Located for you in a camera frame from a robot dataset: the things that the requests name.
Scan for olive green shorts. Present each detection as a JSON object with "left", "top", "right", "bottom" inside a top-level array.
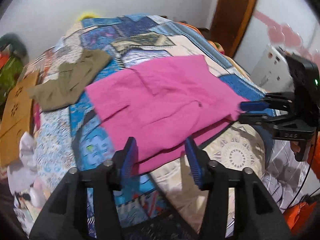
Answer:
[{"left": 28, "top": 49, "right": 112, "bottom": 112}]

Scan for wooden lap desk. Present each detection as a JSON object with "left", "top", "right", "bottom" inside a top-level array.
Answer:
[{"left": 0, "top": 70, "right": 39, "bottom": 167}]

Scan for wooden wardrobe with white door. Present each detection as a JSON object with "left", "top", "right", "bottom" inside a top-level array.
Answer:
[{"left": 210, "top": 0, "right": 319, "bottom": 74}]

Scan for yellow headboard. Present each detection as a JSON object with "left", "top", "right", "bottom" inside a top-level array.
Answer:
[{"left": 76, "top": 12, "right": 99, "bottom": 22}]

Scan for pink pants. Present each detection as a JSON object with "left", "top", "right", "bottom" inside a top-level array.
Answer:
[{"left": 85, "top": 55, "right": 244, "bottom": 174}]

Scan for blue patchwork bedspread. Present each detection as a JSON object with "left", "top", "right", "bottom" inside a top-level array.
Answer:
[{"left": 35, "top": 15, "right": 266, "bottom": 239}]

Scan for striped orange blanket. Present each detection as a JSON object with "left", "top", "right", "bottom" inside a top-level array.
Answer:
[{"left": 23, "top": 47, "right": 54, "bottom": 83}]

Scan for grey neck pillow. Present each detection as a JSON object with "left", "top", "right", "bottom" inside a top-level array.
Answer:
[{"left": 0, "top": 33, "right": 27, "bottom": 57}]

